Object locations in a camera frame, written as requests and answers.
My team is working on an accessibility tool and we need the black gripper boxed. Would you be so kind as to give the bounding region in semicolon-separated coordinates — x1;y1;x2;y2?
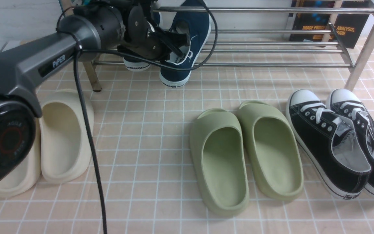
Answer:
117;0;190;60

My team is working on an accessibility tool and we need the navy canvas shoe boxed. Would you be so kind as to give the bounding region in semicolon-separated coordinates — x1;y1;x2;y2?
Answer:
160;11;213;88
123;12;162;72

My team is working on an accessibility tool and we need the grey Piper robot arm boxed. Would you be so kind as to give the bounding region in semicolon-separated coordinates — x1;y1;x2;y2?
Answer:
0;0;191;181

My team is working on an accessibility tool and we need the steel shoe rack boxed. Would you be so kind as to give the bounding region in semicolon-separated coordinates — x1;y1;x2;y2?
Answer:
83;0;374;92

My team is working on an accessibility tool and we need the left green foam slipper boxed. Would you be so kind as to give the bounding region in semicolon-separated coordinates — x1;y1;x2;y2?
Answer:
189;108;249;217

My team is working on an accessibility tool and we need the green foam slipper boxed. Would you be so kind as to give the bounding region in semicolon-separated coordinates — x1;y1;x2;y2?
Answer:
236;100;303;201
189;108;249;217

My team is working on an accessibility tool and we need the right cream foam slipper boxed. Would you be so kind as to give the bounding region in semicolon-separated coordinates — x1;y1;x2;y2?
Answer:
40;89;92;184

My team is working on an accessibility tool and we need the cream foam slipper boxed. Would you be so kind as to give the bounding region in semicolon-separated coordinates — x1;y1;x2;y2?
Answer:
40;89;92;184
0;118;41;198

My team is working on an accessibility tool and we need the right green foam slipper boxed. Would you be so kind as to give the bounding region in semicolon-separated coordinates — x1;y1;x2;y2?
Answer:
236;100;303;201

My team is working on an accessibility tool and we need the black image processing book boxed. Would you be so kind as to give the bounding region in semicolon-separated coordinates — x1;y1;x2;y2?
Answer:
285;0;369;49

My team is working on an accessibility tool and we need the left black canvas sneaker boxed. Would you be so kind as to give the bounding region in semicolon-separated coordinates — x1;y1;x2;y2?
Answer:
285;89;371;200

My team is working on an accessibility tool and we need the black canvas sneaker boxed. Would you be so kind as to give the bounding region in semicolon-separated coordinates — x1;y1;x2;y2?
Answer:
285;89;371;200
326;89;374;197

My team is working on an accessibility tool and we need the left cream foam slipper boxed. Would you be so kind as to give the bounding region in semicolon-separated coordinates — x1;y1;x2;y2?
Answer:
0;118;41;198

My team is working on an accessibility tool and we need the right black canvas sneaker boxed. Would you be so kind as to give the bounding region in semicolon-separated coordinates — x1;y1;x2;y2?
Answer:
326;89;374;197

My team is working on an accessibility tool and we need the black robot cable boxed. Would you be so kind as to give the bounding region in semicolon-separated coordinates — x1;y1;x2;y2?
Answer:
56;0;218;234

